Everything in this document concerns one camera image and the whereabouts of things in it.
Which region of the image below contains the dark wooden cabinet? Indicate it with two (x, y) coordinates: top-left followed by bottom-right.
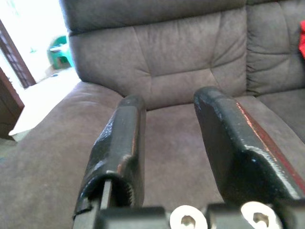
(0, 68), (26, 139)

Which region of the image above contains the green plastic stool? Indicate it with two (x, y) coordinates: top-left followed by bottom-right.
(47, 35), (74, 70)

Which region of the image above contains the red pillow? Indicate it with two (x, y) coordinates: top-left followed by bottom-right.
(299, 20), (305, 59)

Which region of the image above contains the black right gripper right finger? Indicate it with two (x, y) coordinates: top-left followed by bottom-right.
(193, 86), (305, 208)

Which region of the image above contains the brown wooden door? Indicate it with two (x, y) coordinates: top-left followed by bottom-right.
(0, 19), (36, 89)

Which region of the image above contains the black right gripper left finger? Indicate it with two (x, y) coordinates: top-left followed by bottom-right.
(72, 94), (147, 220)

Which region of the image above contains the two-seat brown fabric sofa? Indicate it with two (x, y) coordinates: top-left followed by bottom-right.
(0, 0), (305, 229)

